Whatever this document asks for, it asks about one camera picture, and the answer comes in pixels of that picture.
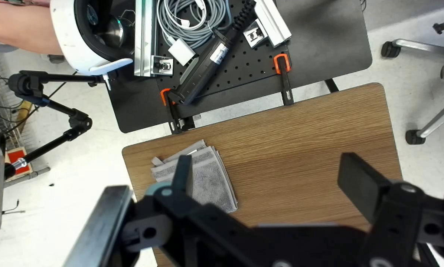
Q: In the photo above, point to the aluminium rail right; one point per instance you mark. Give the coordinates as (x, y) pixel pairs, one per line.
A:
(269, 25)

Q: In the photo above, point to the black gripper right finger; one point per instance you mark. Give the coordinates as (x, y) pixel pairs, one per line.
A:
(363, 184)

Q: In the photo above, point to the person's forearm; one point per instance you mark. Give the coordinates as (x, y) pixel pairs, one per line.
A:
(27, 23)

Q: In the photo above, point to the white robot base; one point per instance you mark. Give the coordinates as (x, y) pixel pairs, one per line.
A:
(79, 26)

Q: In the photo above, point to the aluminium rail left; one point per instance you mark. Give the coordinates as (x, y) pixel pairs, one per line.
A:
(147, 62)

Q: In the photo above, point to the orange black clamp left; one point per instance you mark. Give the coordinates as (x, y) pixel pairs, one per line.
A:
(175, 121)

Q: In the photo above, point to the office chair base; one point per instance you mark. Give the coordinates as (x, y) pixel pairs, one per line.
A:
(414, 56)

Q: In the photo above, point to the orange black clamp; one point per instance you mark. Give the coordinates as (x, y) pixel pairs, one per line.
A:
(175, 121)
(282, 66)

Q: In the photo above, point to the black cylindrical tool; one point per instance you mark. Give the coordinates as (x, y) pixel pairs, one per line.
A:
(210, 60)

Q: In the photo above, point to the orange black clamp right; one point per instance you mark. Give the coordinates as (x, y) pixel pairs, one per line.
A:
(282, 66)

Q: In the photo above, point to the white power adapter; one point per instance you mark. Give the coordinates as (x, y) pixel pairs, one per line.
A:
(181, 52)

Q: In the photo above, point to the black pegboard table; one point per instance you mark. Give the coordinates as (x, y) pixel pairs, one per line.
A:
(328, 38)

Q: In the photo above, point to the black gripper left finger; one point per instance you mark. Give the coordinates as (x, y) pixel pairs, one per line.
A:
(183, 173)

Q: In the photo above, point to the grey towel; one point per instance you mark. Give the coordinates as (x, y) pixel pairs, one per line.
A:
(210, 181)

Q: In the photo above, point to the aluminium rail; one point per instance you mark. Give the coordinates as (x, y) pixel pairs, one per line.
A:
(269, 25)
(147, 62)

